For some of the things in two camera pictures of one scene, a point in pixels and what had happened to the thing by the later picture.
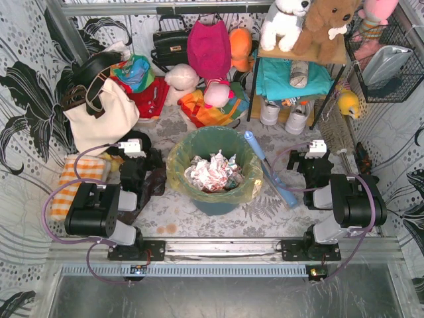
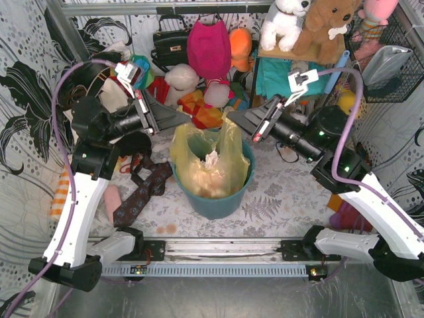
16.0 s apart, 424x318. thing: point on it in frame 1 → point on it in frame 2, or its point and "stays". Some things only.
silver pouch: x=385 y=65 stays
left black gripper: x=154 y=162 → x=150 y=112
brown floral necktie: x=154 y=184 stays
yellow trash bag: x=230 y=141 → x=212 y=163
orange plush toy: x=240 y=48 stays
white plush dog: x=281 y=29 stays
